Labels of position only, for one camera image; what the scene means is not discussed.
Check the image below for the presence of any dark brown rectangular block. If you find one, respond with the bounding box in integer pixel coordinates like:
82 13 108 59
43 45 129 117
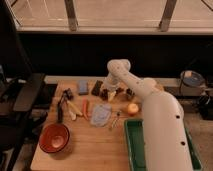
91 80 103 96

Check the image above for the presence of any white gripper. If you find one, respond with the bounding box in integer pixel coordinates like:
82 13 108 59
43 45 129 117
104 76 119 102

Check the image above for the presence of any small metal spoon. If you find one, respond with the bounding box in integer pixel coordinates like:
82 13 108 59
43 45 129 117
109 112 120 130

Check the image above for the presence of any blue sponge block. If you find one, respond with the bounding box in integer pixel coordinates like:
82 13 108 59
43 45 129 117
78 80 88 95

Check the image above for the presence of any red yellow apple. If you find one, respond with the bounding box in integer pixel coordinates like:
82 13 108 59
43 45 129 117
126 103 139 116

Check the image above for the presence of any light blue cloth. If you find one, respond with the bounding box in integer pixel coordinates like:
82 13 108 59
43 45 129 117
90 104 112 127

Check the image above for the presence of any small black toy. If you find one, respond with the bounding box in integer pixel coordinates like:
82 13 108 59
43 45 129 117
63 88 74 100

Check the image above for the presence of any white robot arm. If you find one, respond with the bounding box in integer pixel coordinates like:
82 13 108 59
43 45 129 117
104 59 193 171

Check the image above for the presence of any green plastic tray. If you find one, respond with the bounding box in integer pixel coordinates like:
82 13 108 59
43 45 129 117
124 119 203 171

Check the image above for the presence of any orange carrot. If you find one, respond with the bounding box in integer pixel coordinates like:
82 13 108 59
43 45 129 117
82 99 89 120

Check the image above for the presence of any black office chair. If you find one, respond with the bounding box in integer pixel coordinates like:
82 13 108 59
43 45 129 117
0 0 45 171

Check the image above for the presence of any red frying pan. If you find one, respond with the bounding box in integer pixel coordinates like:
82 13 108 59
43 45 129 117
39 101 70 154

